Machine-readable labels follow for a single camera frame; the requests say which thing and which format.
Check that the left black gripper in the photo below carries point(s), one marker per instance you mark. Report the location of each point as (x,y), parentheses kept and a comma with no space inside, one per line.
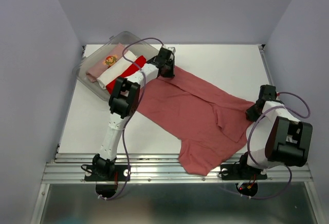
(170,74)

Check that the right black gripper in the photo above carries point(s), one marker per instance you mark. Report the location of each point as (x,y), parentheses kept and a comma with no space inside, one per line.
(249,112)

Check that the dusty red t shirt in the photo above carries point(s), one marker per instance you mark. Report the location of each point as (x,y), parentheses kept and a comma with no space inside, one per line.
(210,123)

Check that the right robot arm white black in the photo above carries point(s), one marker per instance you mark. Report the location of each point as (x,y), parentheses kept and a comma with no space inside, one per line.
(288,141)

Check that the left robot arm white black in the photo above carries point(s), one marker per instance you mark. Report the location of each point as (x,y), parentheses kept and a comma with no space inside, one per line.
(125,93)

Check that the clear plastic storage bin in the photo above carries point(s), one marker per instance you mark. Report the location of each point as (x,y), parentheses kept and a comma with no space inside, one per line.
(130,41)

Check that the white rolled t shirt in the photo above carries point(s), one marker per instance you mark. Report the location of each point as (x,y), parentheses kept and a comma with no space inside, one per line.
(116,70)

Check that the pink rolled mario t shirt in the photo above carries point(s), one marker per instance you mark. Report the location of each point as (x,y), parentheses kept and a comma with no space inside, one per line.
(106,62)

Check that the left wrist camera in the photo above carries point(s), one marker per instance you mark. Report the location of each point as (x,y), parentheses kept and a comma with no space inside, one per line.
(172,49)

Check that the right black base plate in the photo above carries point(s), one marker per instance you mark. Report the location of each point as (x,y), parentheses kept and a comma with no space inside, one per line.
(228,172)

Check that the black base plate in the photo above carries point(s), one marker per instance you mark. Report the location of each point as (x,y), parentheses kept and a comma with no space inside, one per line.
(228,172)
(123,174)

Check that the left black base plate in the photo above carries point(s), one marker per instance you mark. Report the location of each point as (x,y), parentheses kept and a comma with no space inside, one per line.
(123,174)

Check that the aluminium frame rail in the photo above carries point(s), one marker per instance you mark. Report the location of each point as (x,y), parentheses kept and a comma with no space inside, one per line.
(161,168)

